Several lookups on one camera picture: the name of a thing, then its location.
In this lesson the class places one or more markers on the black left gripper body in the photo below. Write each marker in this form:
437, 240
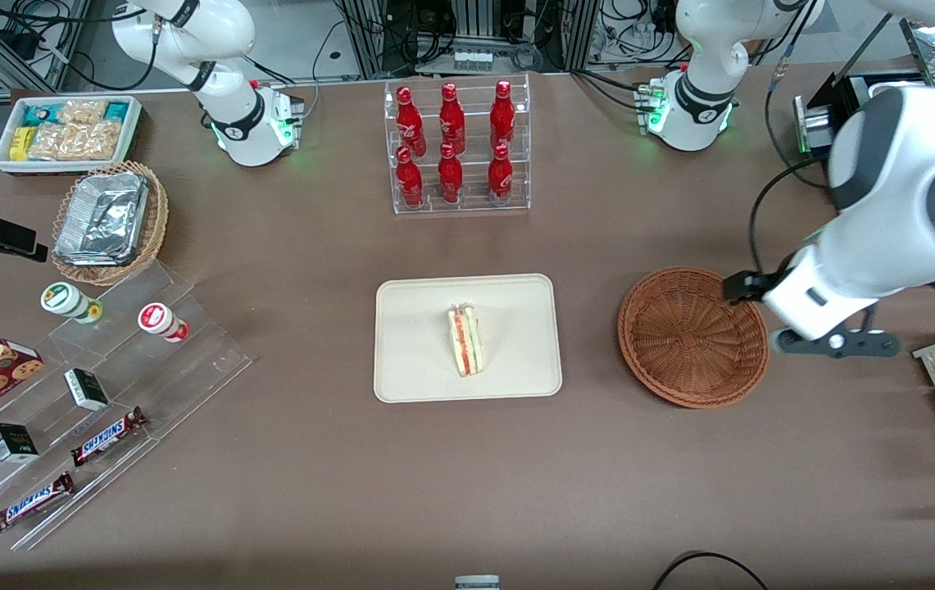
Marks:
747, 287

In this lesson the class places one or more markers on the triangular sandwich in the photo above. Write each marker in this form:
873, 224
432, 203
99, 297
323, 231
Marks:
465, 340

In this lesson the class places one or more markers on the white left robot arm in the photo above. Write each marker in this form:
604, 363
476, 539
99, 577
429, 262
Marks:
893, 188

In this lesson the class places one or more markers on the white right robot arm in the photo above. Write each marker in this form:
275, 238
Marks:
213, 29

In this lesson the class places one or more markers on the brown round wicker basket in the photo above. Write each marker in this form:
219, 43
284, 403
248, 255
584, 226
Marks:
680, 344

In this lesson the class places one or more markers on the tan oval wicker basket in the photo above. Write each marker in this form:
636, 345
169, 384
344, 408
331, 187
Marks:
157, 221

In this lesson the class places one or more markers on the beige plastic tray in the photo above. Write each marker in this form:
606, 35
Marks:
410, 338

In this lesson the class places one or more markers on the yellow snack packet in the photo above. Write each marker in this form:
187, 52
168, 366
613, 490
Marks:
21, 143

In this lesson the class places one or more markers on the green lid drink cup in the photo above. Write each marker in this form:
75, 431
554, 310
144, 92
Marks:
65, 300

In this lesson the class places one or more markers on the aluminium foil container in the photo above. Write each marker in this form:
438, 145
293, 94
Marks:
102, 217

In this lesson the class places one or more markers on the teal snack packet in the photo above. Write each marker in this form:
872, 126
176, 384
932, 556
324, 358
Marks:
38, 115
116, 112

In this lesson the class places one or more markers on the small black box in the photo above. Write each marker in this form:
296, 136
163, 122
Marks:
86, 389
12, 442

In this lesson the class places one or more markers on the white rectangular snack bin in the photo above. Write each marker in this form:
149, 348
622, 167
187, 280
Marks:
135, 123

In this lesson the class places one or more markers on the red lid drink cup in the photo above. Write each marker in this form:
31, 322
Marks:
159, 319

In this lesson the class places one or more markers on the black food warmer case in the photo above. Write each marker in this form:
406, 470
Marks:
836, 90

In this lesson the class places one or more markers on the snickers chocolate bar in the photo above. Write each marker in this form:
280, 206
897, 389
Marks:
106, 437
31, 502

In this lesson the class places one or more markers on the clear acrylic stepped display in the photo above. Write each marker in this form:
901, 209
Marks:
197, 360

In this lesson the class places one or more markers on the red cola bottle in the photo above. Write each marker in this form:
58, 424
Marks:
451, 119
502, 115
409, 123
500, 176
450, 179
409, 182

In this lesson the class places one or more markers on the clear acrylic bottle rack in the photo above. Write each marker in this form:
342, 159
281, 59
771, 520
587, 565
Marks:
471, 205

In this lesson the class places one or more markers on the white power strip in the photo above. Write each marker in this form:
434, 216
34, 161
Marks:
472, 60

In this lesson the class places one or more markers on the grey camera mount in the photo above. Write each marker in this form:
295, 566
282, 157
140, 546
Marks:
477, 583

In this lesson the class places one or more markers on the aluminium frame rack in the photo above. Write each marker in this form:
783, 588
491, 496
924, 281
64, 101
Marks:
369, 37

